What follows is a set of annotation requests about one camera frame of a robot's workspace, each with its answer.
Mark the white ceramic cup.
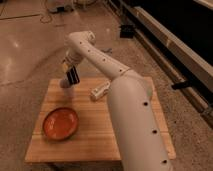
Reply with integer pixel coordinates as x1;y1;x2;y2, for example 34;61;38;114
59;78;74;98

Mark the wooden board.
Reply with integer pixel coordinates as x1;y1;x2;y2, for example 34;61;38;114
25;78;176;163

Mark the floor cable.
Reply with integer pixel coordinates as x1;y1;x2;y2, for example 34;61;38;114
39;0;54;24

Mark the white rectangular block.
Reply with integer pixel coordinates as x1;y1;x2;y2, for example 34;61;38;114
90;81;110;101

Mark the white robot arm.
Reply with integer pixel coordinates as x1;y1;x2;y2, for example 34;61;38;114
62;31;173;171

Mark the black box on floor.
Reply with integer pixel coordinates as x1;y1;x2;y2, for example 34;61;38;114
120;25;134;38

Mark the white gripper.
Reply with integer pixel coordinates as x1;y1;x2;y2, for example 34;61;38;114
62;50;82;85

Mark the orange plate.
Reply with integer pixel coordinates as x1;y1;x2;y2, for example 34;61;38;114
42;107;79;141

